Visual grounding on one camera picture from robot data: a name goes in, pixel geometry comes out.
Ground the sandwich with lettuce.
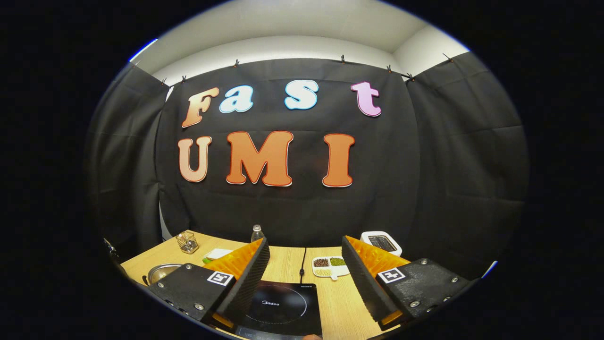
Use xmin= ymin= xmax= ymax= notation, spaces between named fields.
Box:
xmin=203 ymin=248 xmax=234 ymax=264

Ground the steel pot with black handles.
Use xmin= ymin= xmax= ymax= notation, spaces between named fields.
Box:
xmin=143 ymin=263 xmax=183 ymax=287

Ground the white divided dish of beans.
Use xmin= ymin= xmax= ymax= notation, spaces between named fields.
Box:
xmin=312 ymin=255 xmax=351 ymax=281

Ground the wire utensil holder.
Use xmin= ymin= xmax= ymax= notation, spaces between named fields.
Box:
xmin=176 ymin=231 xmax=199 ymax=255

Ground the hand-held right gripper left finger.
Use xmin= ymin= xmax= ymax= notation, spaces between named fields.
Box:
xmin=146 ymin=238 xmax=271 ymax=331

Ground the white toaster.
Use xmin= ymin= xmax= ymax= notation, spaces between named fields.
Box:
xmin=360 ymin=230 xmax=403 ymax=257

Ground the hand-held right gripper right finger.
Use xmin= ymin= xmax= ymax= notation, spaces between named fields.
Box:
xmin=341 ymin=236 xmax=477 ymax=331

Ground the black induction cooktop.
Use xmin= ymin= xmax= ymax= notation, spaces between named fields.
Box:
xmin=235 ymin=280 xmax=323 ymax=340

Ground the ceiling light strip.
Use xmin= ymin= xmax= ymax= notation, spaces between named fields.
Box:
xmin=129 ymin=38 xmax=159 ymax=62

